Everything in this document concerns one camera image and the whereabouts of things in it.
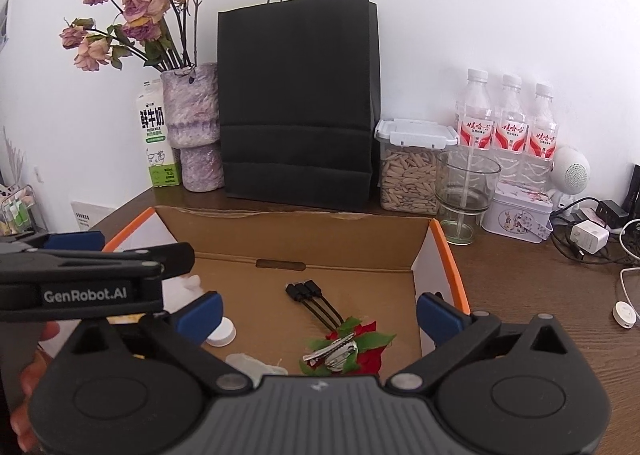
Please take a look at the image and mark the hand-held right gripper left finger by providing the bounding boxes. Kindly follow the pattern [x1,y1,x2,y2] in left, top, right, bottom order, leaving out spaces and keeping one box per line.
[70,291,253,392]

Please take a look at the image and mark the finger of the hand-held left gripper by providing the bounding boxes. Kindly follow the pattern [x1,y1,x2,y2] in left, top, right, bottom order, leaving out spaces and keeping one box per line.
[0,241,196,287]
[0,230,107,256]

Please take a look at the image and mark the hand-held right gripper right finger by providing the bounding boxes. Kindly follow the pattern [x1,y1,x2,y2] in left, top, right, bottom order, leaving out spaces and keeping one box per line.
[385,291,575,392]

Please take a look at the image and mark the small white cap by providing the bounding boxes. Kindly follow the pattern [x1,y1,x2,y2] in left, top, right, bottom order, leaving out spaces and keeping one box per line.
[205,317,237,347]

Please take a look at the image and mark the small white tissue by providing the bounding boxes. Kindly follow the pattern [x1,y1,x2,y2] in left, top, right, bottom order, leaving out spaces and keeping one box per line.
[225,352,289,379]

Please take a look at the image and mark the red flower hair clip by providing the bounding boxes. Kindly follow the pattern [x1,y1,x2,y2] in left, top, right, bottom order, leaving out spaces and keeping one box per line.
[298,316,398,377]

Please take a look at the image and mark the black multi-head cable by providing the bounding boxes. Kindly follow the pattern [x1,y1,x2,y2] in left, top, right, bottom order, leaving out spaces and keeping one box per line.
[285,280,347,332]

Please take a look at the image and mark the red cardboard box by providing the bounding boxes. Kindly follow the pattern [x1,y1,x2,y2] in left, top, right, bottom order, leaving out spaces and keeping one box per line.
[102,205,472,378]

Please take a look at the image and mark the clear seed container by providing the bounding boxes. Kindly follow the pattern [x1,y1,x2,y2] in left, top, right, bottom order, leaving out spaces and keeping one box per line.
[375,118,460,215]

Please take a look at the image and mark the person's left hand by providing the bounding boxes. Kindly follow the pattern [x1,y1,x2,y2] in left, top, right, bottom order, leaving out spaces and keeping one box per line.
[10,320,62,453]

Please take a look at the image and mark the white cardboard panel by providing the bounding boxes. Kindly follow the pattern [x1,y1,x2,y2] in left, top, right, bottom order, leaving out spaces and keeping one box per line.
[71,200,119,236]

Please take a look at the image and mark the clear glass cup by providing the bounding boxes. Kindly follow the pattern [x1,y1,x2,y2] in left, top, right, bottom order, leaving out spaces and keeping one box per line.
[435,150,502,244]

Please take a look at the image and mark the white printed tin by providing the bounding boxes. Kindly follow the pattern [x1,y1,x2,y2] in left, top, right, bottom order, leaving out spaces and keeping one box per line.
[481,181,555,244]

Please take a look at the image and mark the white green milk carton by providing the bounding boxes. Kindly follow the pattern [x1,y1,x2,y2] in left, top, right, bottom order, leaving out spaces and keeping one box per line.
[137,78,182,188]

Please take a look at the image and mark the purple mottled vase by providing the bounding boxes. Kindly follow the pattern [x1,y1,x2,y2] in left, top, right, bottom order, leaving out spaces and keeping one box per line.
[160,62,226,193]

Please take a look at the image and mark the white power adapter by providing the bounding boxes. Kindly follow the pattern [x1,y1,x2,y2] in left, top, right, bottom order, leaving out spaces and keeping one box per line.
[570,220,611,256]

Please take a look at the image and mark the white round speaker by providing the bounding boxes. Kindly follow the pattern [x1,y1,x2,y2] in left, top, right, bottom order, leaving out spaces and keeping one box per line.
[551,145,591,208]

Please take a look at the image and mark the clear water bottle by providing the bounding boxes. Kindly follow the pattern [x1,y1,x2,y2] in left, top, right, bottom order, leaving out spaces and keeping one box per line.
[492,74,531,186]
[527,82,559,192]
[456,68,497,173]

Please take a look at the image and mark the black power strip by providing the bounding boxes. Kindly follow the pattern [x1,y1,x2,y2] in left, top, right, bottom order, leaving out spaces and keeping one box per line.
[595,200,630,229]

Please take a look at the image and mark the black upright device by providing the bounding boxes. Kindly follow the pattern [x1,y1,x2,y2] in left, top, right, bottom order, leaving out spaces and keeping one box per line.
[622,164,640,217]

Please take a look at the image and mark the black paper bag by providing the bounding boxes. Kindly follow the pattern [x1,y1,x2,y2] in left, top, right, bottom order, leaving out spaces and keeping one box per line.
[216,0,382,212]

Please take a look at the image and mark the dried rose bouquet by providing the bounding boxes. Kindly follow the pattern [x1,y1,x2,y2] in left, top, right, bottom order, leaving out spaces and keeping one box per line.
[60,0,205,73]

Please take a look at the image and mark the wire rack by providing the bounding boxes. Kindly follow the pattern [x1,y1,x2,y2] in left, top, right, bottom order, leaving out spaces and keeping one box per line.
[0,184,49,237]

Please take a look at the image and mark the black cables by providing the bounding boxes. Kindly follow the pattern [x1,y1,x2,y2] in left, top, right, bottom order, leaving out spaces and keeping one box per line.
[549,198,640,267]

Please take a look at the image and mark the white cable with puck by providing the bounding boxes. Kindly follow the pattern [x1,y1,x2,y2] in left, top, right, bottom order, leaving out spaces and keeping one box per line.
[611,220,640,329]

